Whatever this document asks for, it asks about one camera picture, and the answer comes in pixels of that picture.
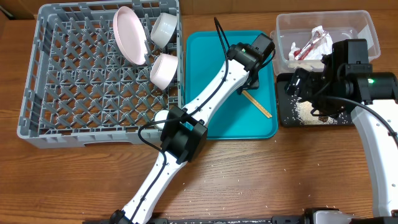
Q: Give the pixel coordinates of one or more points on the foil wrapper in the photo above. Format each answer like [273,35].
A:
[312,43]

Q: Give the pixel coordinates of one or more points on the clear plastic bin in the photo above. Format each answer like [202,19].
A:
[294,30]

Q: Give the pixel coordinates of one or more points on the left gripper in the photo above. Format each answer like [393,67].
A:
[253,82]

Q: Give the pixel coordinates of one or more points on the wooden chopstick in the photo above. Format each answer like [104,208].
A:
[256,104]

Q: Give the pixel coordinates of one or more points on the brown food chunk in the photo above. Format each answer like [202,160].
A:
[323,118]

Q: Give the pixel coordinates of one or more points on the white round plate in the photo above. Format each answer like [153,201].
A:
[129,35]

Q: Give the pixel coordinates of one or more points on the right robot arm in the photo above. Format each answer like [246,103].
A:
[349,84]

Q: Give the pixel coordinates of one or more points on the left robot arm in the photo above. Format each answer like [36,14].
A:
[185,130]

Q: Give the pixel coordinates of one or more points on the grey bowl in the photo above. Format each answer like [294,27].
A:
[163,29]

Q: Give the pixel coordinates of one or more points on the black tray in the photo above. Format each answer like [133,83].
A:
[285,108]

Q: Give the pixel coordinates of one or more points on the teal serving tray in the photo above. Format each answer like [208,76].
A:
[238,118]

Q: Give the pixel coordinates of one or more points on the white paper cup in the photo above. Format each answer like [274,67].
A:
[160,119]

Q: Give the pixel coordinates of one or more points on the pink bowl with rice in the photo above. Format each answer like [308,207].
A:
[163,70]

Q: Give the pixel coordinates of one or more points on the white rice leftovers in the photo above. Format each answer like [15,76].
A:
[302,114]

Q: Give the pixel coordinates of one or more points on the grey plastic dish rack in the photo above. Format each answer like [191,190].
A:
[80,89]

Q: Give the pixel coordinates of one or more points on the cardboard backdrop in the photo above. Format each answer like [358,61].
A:
[27,9]

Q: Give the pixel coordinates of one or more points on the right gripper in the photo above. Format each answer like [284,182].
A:
[298,83]

